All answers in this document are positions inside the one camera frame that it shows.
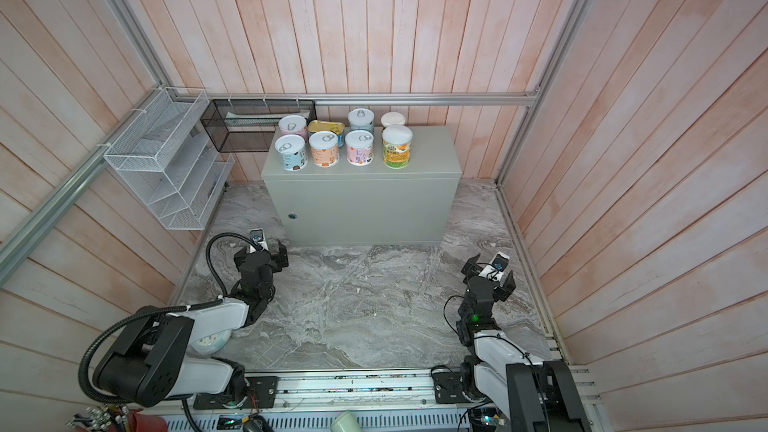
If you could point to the aluminium left rail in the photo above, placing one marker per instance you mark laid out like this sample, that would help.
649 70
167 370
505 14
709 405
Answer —
30 233

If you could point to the teal label can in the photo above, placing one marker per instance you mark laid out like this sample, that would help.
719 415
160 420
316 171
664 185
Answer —
291 150

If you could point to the black mesh wall basket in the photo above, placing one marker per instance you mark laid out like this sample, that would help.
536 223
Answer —
249 125

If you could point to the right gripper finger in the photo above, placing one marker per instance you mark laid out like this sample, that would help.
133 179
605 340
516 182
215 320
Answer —
506 286
471 268

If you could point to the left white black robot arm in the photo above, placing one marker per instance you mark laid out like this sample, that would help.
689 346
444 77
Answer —
168 353

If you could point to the red label can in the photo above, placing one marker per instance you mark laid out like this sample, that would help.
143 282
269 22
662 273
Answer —
359 147

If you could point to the grey metal cabinet counter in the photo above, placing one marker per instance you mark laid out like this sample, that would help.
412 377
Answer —
373 204

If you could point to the blue label can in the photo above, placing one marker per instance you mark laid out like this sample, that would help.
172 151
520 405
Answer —
361 119

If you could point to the pink label can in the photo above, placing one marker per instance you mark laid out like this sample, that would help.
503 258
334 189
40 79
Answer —
294 125

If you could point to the white cup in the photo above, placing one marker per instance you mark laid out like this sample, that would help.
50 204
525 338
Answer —
345 422

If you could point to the aluminium rail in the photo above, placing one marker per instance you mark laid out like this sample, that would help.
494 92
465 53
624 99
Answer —
387 99
305 391
30 233

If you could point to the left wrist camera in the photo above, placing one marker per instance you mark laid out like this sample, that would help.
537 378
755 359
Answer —
257 236

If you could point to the orange label pull-tab can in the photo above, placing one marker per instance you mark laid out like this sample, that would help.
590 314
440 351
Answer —
324 147

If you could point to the aluminium back rail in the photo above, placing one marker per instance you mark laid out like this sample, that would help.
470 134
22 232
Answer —
387 99

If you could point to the white wire mesh shelf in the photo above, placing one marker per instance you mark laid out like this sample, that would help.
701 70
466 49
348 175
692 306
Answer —
169 162

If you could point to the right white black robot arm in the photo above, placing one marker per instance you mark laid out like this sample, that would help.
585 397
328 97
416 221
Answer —
506 387

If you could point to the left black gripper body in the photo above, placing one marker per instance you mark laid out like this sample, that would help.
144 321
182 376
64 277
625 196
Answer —
269 290

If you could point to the red cup with tools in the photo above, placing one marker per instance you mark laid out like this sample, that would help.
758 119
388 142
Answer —
114 418

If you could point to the small orange can white lid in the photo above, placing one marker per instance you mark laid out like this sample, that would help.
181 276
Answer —
393 118

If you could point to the gold rectangular tin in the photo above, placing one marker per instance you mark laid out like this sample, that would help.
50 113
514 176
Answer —
338 128

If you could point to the aluminium front rail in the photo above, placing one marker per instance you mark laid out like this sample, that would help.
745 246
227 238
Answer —
305 391

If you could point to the aluminium right post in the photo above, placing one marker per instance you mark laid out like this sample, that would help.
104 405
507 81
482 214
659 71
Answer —
548 41

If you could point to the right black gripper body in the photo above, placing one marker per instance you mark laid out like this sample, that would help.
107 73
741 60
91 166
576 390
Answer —
463 313

